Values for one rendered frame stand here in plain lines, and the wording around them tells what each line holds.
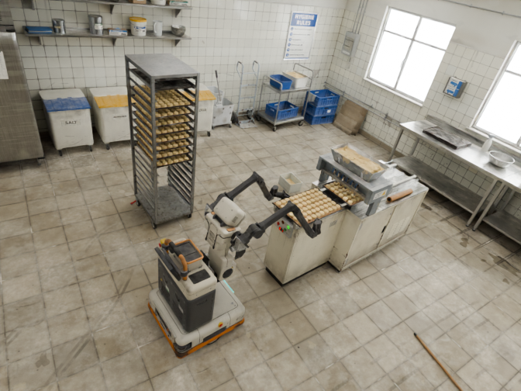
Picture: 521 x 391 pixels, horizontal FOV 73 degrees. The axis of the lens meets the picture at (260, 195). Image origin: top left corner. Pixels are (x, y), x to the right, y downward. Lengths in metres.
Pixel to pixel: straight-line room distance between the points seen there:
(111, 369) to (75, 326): 0.54
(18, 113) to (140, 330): 3.10
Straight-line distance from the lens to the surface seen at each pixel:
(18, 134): 5.37
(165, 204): 4.47
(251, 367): 3.30
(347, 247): 3.88
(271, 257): 3.74
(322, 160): 3.79
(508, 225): 6.05
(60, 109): 5.52
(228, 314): 3.21
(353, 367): 3.55
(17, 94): 5.17
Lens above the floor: 2.87
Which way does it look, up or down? 35 degrees down
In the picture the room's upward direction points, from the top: 10 degrees clockwise
